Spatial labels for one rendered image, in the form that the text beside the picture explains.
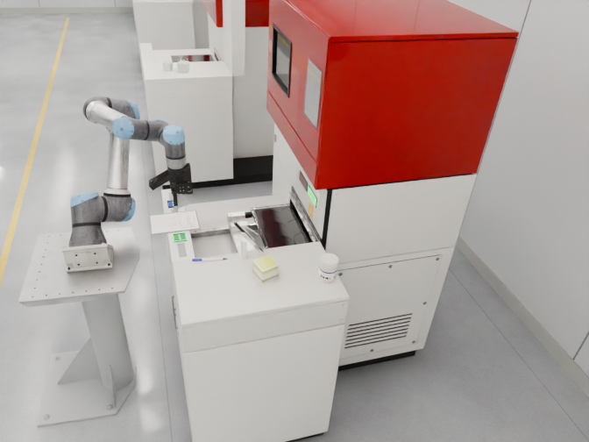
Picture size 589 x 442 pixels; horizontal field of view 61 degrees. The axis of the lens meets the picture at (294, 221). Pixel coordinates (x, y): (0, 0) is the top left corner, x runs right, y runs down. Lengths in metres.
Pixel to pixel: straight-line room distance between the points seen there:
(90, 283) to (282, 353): 0.84
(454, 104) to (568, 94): 1.09
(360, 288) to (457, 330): 1.03
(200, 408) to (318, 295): 0.68
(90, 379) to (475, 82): 2.32
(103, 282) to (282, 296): 0.77
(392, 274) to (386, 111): 0.86
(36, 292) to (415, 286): 1.70
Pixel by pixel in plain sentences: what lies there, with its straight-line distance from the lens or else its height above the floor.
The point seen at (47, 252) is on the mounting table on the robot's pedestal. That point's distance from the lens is 2.46.
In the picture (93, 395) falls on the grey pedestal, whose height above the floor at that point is 0.01.
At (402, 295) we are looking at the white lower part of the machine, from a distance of 2.59.
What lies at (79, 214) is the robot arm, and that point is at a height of 1.03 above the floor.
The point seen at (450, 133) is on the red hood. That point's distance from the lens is 2.14.
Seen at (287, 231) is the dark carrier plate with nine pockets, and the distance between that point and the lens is 2.29.
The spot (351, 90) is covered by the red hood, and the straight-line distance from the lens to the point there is 1.85.
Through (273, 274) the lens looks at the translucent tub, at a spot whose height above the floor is 1.00.
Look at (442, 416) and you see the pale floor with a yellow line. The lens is 2.87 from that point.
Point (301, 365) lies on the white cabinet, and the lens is 2.11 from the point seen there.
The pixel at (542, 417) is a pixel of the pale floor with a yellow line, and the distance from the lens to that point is 3.09.
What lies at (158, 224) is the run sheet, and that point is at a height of 0.96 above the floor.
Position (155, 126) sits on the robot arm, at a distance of 1.97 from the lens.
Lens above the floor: 2.27
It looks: 35 degrees down
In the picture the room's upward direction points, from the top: 4 degrees clockwise
